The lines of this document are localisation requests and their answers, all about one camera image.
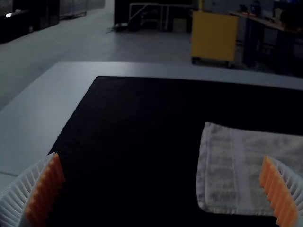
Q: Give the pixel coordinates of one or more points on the metal frame workbench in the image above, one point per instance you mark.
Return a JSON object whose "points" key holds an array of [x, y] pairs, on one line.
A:
{"points": [[260, 20]]}

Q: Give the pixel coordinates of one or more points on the yellow wheeled cabinet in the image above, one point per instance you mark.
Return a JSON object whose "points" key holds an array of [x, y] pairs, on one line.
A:
{"points": [[213, 37]]}

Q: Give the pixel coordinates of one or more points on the pale towel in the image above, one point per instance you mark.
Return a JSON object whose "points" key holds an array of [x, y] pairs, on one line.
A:
{"points": [[225, 177]]}

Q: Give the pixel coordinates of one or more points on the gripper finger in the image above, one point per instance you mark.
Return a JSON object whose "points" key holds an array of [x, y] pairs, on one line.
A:
{"points": [[286, 189], [35, 189]]}

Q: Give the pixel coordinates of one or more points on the black mat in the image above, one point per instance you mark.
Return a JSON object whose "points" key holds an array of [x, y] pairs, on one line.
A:
{"points": [[142, 142]]}

